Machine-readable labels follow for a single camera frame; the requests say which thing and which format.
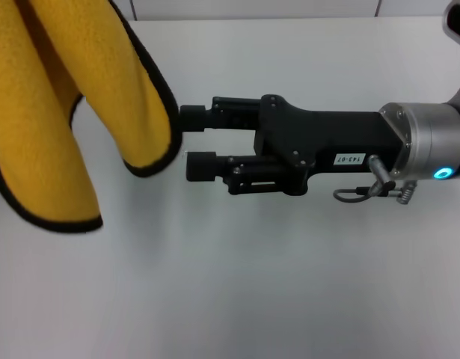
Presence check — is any right gripper cable with plug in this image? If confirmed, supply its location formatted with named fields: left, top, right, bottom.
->
left=333, top=154, right=418, bottom=206

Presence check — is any yellow grey black-edged towel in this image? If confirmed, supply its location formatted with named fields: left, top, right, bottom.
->
left=0, top=0, right=180, bottom=233

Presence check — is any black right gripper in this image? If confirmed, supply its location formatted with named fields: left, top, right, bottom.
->
left=254, top=93, right=405, bottom=197

